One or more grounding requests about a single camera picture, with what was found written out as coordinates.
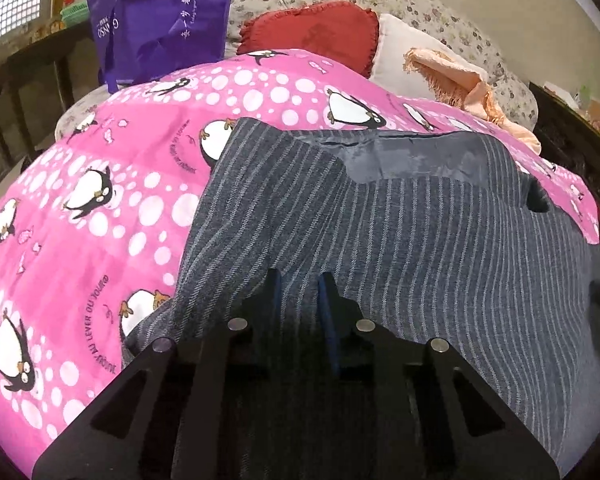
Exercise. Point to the purple tote bag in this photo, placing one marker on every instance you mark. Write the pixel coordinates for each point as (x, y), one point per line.
(165, 20)

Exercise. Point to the dark wooden side table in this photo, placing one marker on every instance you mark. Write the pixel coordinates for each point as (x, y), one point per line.
(30, 85)

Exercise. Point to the grey pinstriped coat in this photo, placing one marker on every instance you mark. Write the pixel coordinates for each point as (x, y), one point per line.
(430, 235)

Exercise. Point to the dark carved wooden cabinet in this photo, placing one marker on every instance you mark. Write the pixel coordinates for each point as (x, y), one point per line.
(570, 130)

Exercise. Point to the peach fringed cloth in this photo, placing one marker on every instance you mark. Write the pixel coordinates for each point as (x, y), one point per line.
(460, 80)

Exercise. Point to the floral padded headboard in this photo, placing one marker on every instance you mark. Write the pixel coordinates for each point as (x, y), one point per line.
(430, 10)

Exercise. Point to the red heart-shaped cushion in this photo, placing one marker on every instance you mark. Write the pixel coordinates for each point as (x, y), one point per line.
(320, 35)

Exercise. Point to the green plastic basket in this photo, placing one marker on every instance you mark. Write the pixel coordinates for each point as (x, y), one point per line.
(73, 14)

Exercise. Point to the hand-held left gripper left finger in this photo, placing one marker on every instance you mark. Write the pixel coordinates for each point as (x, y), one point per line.
(276, 292)

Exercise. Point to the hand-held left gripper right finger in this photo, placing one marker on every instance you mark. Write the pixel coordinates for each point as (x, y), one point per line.
(326, 310)

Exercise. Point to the white pillow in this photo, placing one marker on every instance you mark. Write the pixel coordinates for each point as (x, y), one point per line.
(390, 55)

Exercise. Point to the pink penguin print blanket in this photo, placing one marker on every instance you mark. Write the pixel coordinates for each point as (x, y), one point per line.
(105, 210)

